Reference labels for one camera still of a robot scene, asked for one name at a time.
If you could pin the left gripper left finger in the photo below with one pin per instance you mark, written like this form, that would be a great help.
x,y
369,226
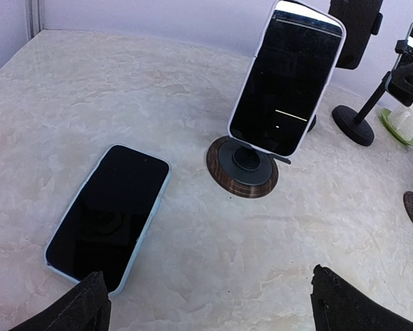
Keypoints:
x,y
85,307

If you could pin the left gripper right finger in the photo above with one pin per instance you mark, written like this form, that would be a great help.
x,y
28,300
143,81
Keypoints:
x,y
337,305

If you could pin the teal phone black screen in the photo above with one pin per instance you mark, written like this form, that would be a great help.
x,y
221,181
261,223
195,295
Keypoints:
x,y
404,48

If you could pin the black pole phone stand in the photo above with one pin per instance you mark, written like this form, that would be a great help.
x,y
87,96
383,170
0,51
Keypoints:
x,y
376,20
353,124

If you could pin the blue phone black screen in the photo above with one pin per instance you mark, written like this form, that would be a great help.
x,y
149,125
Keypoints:
x,y
356,31

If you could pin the cream ceramic mug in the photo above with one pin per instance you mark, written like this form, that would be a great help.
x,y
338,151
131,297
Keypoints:
x,y
401,120

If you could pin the green saucer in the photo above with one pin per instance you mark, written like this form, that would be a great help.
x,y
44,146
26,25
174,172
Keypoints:
x,y
385,113

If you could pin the left aluminium frame post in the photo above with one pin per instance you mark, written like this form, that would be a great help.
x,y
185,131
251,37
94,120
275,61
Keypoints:
x,y
34,17

